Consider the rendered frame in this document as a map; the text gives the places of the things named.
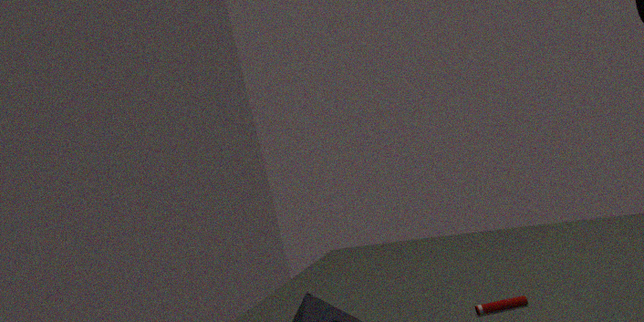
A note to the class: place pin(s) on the red cylinder with white band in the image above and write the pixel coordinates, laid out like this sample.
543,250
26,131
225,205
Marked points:
501,305

